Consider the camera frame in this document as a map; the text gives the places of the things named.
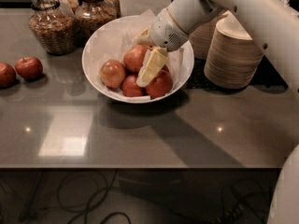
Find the front right red apple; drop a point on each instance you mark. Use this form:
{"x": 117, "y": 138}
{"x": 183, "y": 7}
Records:
{"x": 160, "y": 85}

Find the small middle red apple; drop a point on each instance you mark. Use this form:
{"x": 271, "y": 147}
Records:
{"x": 165, "y": 68}

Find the red apple at left edge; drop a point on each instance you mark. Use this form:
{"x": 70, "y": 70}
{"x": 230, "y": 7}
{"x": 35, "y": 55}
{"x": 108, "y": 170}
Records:
{"x": 7, "y": 75}

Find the front centre red apple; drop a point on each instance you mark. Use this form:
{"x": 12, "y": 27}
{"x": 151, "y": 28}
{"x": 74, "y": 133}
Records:
{"x": 129, "y": 87}

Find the back stack paper bowls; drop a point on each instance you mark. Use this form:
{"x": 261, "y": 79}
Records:
{"x": 201, "y": 37}

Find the left glass cereal jar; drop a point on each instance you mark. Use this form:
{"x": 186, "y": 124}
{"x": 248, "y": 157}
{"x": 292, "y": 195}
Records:
{"x": 53, "y": 29}

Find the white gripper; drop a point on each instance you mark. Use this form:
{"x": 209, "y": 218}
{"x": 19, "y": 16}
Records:
{"x": 164, "y": 32}

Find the left yellowish red apple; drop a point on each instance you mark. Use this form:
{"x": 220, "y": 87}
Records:
{"x": 112, "y": 73}

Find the red apple on table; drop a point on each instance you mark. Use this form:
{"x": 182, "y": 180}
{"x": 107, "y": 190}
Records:
{"x": 29, "y": 68}

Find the front stack paper bowls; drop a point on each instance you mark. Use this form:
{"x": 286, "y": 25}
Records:
{"x": 233, "y": 58}

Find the white bowl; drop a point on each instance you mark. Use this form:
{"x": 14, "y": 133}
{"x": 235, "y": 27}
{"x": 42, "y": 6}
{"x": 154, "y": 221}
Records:
{"x": 93, "y": 59}

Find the middle glass cereal jar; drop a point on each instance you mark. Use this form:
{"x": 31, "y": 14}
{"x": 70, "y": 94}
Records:
{"x": 93, "y": 14}

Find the top centre red apple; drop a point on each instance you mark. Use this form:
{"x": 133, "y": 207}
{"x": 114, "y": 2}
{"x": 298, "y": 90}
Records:
{"x": 134, "y": 57}

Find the stack paper bowls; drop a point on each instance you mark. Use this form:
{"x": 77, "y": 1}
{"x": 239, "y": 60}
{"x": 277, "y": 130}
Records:
{"x": 201, "y": 37}
{"x": 233, "y": 58}

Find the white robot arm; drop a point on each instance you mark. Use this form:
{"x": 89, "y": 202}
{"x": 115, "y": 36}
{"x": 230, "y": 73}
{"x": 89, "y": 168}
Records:
{"x": 273, "y": 26}

